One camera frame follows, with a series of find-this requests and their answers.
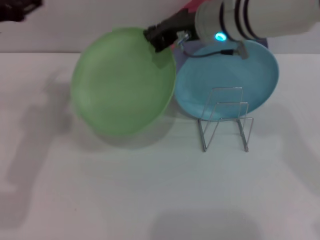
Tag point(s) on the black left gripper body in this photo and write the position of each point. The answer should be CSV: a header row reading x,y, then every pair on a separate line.
x,y
17,10

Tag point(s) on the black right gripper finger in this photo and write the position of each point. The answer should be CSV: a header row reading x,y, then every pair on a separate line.
x,y
160,37

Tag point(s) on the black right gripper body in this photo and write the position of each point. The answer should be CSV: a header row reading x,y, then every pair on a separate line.
x,y
180,21

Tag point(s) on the green round plate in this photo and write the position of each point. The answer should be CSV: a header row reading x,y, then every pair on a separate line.
x,y
120,85

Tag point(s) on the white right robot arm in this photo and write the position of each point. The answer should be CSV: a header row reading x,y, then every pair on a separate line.
x,y
262,17

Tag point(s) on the purple round plate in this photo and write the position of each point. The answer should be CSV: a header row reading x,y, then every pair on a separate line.
x,y
178,51

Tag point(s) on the blue round plate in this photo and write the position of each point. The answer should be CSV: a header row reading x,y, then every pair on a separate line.
x,y
225,80

